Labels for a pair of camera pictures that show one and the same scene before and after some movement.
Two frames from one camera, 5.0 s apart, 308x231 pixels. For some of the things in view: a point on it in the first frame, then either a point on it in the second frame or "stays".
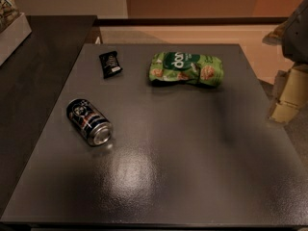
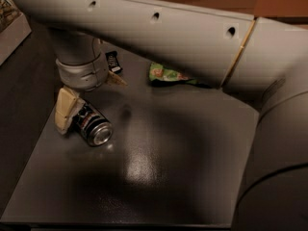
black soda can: x=96 y=128 stays
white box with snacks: x=13 y=24 stays
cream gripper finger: x=294 y=97 -> x=85 y=77
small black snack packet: x=110 y=64 stays
